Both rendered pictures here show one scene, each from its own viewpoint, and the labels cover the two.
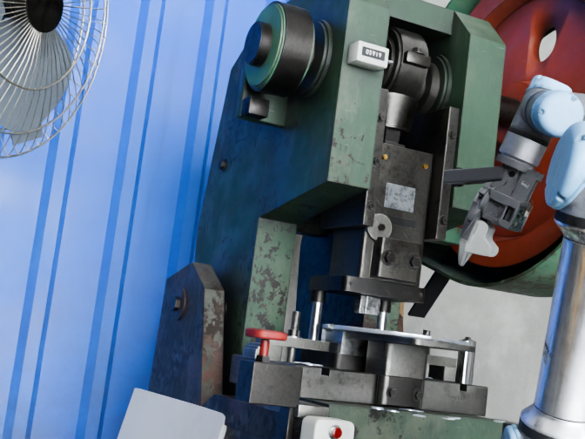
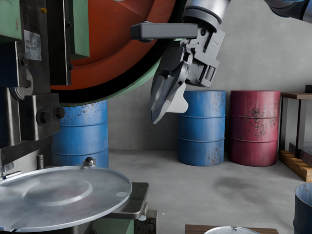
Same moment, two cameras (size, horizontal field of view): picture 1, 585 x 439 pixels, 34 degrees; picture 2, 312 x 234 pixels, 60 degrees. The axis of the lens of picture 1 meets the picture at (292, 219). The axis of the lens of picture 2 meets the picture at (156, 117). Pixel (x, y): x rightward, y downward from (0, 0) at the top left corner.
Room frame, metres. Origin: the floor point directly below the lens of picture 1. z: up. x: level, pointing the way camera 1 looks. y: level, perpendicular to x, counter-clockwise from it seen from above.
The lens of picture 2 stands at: (1.50, 0.10, 1.00)
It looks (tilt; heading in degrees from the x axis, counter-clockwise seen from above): 8 degrees down; 302
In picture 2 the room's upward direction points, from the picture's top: straight up
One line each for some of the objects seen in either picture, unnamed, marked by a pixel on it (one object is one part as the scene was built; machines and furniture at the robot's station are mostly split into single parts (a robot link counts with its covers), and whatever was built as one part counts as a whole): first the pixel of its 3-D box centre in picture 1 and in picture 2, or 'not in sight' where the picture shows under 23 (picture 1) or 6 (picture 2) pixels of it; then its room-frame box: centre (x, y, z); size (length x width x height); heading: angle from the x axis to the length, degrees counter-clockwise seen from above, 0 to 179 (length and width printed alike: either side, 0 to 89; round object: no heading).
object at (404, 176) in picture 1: (386, 212); (9, 60); (2.01, -0.19, 1.04); 0.17 x 0.15 x 0.30; 26
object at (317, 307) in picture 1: (315, 316); not in sight; (2.06, -0.08, 0.81); 0.02 x 0.02 x 0.14
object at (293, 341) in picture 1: (289, 335); not in sight; (1.97, -0.02, 0.76); 0.17 x 0.06 x 0.10; 116
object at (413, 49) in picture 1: (388, 106); not in sight; (2.04, -0.18, 1.27); 0.21 x 0.12 x 0.34; 26
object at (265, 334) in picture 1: (264, 351); not in sight; (1.69, 0.02, 0.72); 0.07 x 0.06 x 0.08; 26
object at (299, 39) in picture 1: (285, 63); not in sight; (1.95, 0.05, 1.31); 0.22 x 0.12 x 0.22; 26
